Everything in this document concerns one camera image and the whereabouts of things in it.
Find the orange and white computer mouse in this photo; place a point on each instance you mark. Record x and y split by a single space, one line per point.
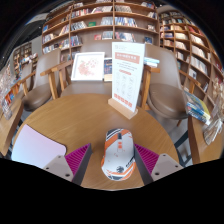
117 156

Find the dark cover book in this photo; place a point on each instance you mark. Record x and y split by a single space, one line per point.
108 69

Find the white framed floral picture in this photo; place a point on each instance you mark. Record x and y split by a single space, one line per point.
87 66

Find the glass vase with beige flowers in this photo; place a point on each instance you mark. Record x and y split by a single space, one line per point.
213 130

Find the stack of blue books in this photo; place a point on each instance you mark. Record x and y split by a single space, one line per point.
198 110

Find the pink-blue gradient mouse pad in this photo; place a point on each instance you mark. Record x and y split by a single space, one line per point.
36 146

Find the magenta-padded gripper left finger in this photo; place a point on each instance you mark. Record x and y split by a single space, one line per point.
75 160

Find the light blue book stack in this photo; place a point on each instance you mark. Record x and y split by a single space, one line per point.
151 62

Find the small distant wooden bookshelf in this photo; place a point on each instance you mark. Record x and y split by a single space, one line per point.
23 55

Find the white sign on wooden base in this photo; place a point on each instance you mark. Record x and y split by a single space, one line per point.
126 76

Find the glass vase with pink flowers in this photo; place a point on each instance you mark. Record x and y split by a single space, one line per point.
6 108

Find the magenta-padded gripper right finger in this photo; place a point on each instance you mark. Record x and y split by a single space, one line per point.
148 160

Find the round wooden side table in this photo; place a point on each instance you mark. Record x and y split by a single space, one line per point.
10 126
205 150

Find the curved wooden bookshelf unit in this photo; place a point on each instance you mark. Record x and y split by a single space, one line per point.
196 50

